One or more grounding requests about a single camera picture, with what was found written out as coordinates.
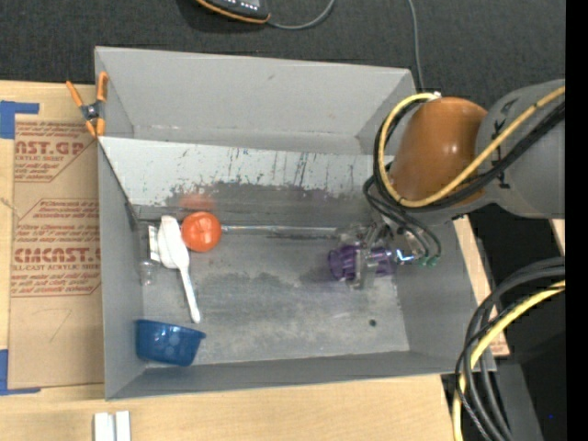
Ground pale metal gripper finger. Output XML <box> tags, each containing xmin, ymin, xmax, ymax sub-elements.
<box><xmin>350</xmin><ymin>249</ymin><xmax>374</xmax><ymax>290</ymax></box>
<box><xmin>339</xmin><ymin>227</ymin><xmax>379</xmax><ymax>247</ymax></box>

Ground purple plastic cup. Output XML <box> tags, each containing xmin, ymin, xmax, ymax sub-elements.
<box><xmin>327</xmin><ymin>242</ymin><xmax>399</xmax><ymax>285</ymax></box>

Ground grey metal bin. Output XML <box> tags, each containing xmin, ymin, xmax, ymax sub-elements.
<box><xmin>94</xmin><ymin>46</ymin><xmax>498</xmax><ymax>401</ymax></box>

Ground orange toy tomato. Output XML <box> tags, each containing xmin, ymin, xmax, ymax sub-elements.
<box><xmin>180</xmin><ymin>210</ymin><xmax>223</xmax><ymax>254</ymax></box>

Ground white plastic spoon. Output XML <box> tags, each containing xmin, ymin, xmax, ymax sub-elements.
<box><xmin>157</xmin><ymin>215</ymin><xmax>203</xmax><ymax>324</ymax></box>

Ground blue plastic bowl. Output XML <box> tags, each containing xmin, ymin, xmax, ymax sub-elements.
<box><xmin>133</xmin><ymin>318</ymin><xmax>208</xmax><ymax>368</ymax></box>

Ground brown cardboard board red print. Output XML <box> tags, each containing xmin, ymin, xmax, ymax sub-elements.
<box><xmin>0</xmin><ymin>79</ymin><xmax>107</xmax><ymax>392</ymax></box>

